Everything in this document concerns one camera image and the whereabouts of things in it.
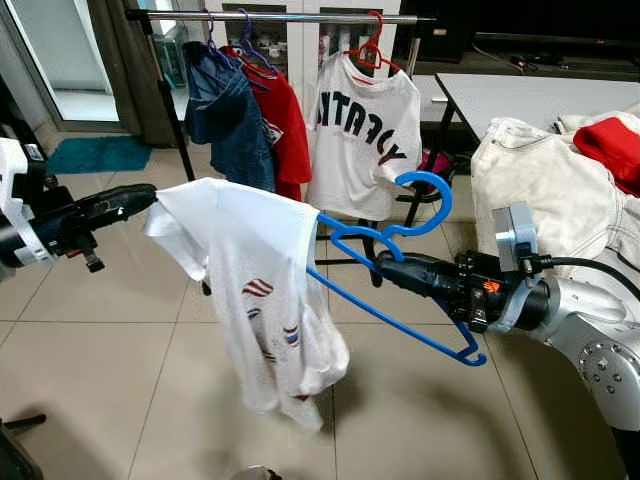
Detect grey curtain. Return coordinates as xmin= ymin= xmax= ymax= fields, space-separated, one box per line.
xmin=88 ymin=0 xmax=186 ymax=148

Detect red clothes hanger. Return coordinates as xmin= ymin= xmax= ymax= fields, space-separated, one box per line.
xmin=343 ymin=10 xmax=401 ymax=76

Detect black clothes rack chrome rail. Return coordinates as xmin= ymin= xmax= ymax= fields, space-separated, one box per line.
xmin=124 ymin=9 xmax=438 ymax=297

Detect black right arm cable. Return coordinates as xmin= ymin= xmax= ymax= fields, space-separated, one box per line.
xmin=528 ymin=256 xmax=640 ymax=301

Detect red shirt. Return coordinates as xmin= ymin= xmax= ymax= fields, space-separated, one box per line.
xmin=220 ymin=45 xmax=313 ymax=201

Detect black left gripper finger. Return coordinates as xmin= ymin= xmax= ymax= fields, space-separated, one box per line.
xmin=85 ymin=183 xmax=158 ymax=211
xmin=82 ymin=204 xmax=149 ymax=231

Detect white t-shirt flag prints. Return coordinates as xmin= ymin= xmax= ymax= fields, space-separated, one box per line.
xmin=143 ymin=177 xmax=351 ymax=433

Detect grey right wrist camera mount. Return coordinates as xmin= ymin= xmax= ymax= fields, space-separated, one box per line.
xmin=490 ymin=200 xmax=546 ymax=334

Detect purple wire clothes hanger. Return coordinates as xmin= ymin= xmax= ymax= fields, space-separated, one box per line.
xmin=200 ymin=10 xmax=241 ymax=71
xmin=235 ymin=10 xmax=281 ymax=79

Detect teal floor mat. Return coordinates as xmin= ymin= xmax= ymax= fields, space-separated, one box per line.
xmin=45 ymin=135 xmax=153 ymax=176

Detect red folded garment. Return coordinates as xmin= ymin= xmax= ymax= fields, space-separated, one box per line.
xmin=572 ymin=117 xmax=640 ymax=196

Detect black television console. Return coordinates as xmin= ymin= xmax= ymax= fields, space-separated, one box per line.
xmin=415 ymin=0 xmax=640 ymax=79

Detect cream crumpled garment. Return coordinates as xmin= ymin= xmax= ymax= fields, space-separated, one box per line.
xmin=553 ymin=108 xmax=640 ymax=136

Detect white framed glass door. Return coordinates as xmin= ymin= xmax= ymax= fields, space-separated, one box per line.
xmin=0 ymin=0 xmax=111 ymax=131

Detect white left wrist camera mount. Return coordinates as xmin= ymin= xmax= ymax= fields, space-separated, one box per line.
xmin=0 ymin=138 xmax=53 ymax=269

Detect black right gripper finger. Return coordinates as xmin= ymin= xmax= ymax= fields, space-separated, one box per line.
xmin=383 ymin=270 xmax=463 ymax=301
xmin=377 ymin=251 xmax=461 ymax=281

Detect blue denim garment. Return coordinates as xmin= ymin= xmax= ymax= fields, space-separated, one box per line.
xmin=183 ymin=40 xmax=276 ymax=193

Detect white shirt black lettering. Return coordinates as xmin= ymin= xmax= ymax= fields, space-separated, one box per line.
xmin=305 ymin=52 xmax=424 ymax=221

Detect pink bag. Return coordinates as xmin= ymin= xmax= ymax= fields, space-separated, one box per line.
xmin=418 ymin=148 xmax=456 ymax=196

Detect blue plastic clothes hanger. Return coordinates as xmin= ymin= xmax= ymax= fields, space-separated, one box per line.
xmin=303 ymin=170 xmax=489 ymax=368

